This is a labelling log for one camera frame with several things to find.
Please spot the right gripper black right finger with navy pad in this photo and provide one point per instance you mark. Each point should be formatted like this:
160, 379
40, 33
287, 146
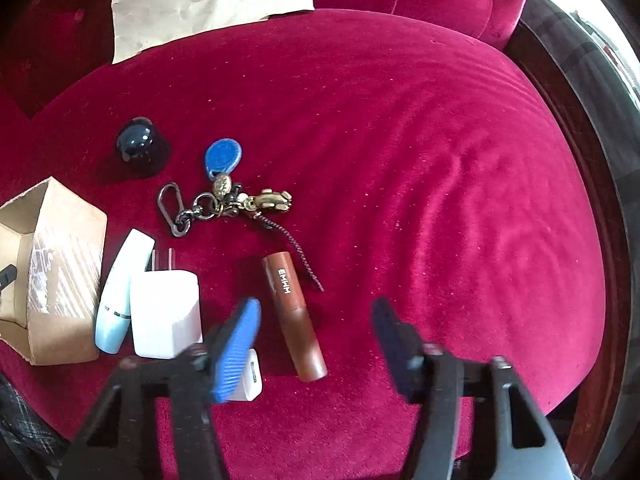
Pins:
476, 420

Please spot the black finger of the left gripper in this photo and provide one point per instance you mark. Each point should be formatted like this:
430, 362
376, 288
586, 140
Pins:
7, 276

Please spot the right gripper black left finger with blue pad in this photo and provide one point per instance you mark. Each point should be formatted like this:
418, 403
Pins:
119, 438

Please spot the small white usb adapter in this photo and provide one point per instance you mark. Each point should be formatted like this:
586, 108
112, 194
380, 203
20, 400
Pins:
249, 386

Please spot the brown lipstick tube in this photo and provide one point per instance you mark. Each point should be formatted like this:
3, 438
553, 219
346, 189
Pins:
294, 318

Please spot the cardboard box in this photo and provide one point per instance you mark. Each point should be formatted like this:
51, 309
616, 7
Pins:
55, 239

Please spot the large white charger plug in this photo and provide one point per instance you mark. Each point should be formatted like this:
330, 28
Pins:
165, 309

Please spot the light blue white tube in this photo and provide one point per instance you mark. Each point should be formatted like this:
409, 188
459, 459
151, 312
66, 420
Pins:
113, 316

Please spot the grey plaid clothing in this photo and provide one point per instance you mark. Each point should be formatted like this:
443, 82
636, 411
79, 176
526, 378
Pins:
30, 447

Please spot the dark blue glossy ball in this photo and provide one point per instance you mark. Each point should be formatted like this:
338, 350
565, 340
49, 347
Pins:
137, 141

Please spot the blue rfid key fob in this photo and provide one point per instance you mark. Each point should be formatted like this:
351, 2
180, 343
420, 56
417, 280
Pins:
222, 157

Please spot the dark wooden sofa frame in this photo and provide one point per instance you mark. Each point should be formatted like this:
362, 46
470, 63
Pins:
601, 389

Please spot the brass keychain with carabiner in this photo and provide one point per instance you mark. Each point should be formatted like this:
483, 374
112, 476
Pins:
227, 199

